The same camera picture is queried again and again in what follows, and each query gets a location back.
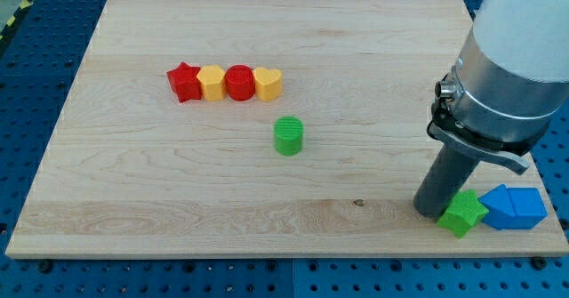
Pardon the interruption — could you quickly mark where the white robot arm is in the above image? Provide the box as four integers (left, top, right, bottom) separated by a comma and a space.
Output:
451, 0, 568, 142

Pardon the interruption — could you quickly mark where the green cylinder block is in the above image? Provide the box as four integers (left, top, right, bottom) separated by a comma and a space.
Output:
273, 116, 304, 157

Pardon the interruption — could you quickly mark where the light wooden board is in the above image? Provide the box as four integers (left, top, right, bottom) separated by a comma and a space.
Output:
6, 0, 568, 260

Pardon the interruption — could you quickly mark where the yellow heart block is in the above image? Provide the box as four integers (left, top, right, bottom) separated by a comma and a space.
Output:
252, 67, 283, 101

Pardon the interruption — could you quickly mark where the red cylinder block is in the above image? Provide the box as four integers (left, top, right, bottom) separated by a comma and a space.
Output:
225, 65, 255, 101

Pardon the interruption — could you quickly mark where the yellow hexagon block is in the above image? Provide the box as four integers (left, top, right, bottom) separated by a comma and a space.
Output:
196, 65, 227, 101

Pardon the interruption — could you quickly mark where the red star block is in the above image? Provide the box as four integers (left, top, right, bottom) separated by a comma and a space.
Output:
166, 62, 202, 103

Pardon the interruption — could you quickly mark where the metal tool clamp flange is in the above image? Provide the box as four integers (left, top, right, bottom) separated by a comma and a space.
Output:
427, 102, 549, 175

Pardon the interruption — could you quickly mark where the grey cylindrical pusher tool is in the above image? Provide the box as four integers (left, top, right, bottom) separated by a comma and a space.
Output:
413, 145, 479, 220

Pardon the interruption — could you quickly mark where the green star block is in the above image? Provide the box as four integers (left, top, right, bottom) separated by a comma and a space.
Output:
437, 189, 489, 238

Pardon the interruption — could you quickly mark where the blue triangle block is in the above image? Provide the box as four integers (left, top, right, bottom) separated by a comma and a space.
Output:
478, 184, 516, 230

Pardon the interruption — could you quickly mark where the blue cube block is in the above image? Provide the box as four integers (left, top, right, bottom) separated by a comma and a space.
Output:
508, 188, 548, 230

